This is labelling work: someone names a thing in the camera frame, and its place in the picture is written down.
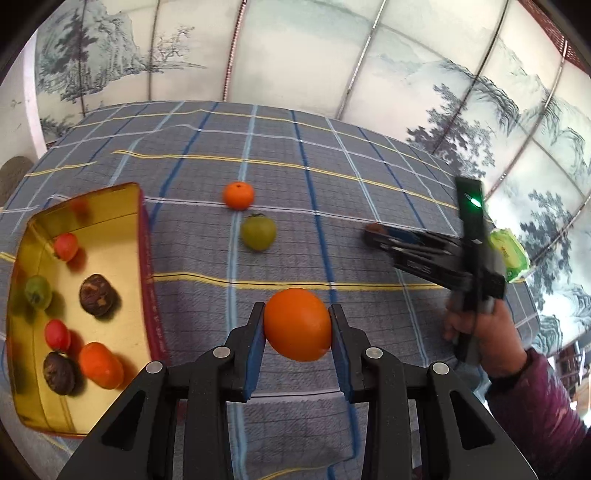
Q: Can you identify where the large bumpy orange tangerine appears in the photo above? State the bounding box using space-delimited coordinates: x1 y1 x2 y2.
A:
78 342 124 390

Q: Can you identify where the brown fruit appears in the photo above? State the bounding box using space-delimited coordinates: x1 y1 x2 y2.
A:
43 352 76 395
363 223 388 248
79 274 116 317

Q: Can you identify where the small red tomato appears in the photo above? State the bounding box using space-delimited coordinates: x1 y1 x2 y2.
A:
44 319 71 353

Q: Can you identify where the smooth orange fruit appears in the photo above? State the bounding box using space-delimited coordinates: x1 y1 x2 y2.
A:
263 288 332 362

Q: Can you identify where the large green tomato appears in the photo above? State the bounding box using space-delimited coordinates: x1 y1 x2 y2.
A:
24 275 52 310

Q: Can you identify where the large red tomato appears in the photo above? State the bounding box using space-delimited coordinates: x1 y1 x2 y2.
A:
53 233 79 262

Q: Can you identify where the purple right sleeve forearm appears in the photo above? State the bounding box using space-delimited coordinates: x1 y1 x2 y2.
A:
486 348 590 479

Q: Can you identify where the person's right hand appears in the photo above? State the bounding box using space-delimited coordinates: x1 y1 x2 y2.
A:
443 299 528 378

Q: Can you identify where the green snack packet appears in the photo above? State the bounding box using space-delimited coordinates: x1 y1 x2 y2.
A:
490 229 530 283

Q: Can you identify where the wooden chair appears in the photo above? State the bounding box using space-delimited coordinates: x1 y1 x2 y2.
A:
552 341 586 400

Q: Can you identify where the red gold toffee tin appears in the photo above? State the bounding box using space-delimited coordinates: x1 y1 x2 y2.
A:
6 183 169 437

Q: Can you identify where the painted landscape folding screen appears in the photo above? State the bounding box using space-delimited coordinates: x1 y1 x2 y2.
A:
25 1 590 346

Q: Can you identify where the small green tomato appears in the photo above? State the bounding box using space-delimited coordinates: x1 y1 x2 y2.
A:
240 213 276 252

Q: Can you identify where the blue plaid tablecloth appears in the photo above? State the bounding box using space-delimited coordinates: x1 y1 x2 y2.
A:
1 101 461 365

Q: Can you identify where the small orange tangerine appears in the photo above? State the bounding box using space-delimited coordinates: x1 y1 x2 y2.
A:
222 181 256 211

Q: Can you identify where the round stone millstone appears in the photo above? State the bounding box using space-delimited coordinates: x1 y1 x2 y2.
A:
0 156 34 207

